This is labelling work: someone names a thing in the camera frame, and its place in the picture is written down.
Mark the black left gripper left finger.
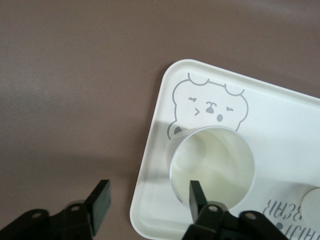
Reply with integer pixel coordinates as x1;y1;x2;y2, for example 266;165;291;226
0;179;112;240

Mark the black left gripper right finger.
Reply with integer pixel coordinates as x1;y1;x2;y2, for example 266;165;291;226
181;180;292;240

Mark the cream bear print tray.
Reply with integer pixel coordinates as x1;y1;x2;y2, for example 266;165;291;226
129;58;320;240

